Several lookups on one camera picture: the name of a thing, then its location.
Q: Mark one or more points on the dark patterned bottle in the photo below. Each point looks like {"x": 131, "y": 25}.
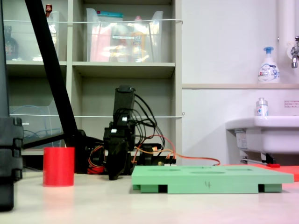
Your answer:
{"x": 10, "y": 46}

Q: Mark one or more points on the white wall notice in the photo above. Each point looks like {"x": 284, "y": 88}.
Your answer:
{"x": 292, "y": 104}

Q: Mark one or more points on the beige shelf unit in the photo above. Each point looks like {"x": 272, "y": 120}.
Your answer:
{"x": 123, "y": 67}

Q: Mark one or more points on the small clear sanitizer bottle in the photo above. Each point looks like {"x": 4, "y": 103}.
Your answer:
{"x": 261, "y": 108}

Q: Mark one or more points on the white pump soap bottle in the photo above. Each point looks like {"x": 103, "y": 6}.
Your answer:
{"x": 268, "y": 70}

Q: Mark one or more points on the clear bin with bottles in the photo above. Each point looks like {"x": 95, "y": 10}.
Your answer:
{"x": 25, "y": 42}

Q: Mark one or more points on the large clear storage bin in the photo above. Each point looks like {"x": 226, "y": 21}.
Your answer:
{"x": 105, "y": 42}

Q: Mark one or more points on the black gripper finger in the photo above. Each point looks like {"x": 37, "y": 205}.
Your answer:
{"x": 114, "y": 168}
{"x": 122, "y": 155}

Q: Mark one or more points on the small circuit board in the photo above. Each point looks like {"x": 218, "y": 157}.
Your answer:
{"x": 169, "y": 163}

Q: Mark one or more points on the brown capped bottle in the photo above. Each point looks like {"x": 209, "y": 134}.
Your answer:
{"x": 48, "y": 9}

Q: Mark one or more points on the red cylinder block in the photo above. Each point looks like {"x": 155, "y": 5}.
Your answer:
{"x": 58, "y": 166}

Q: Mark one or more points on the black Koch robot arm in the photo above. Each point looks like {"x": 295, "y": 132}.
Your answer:
{"x": 123, "y": 102}

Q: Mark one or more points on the black table clamp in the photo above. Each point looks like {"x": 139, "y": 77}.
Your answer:
{"x": 147, "y": 156}

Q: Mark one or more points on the flat orange-red board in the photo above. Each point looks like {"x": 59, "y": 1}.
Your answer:
{"x": 289, "y": 171}

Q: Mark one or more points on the metal faucet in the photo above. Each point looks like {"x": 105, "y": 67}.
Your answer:
{"x": 294, "y": 53}

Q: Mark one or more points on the white sink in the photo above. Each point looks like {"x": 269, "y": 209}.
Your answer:
{"x": 268, "y": 135}

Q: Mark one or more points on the dark grey post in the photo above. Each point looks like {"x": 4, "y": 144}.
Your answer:
{"x": 3, "y": 58}

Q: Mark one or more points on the green shape sorter board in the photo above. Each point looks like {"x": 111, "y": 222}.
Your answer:
{"x": 210, "y": 179}

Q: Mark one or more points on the orange bottle in bin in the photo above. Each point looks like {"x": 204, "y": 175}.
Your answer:
{"x": 138, "y": 39}

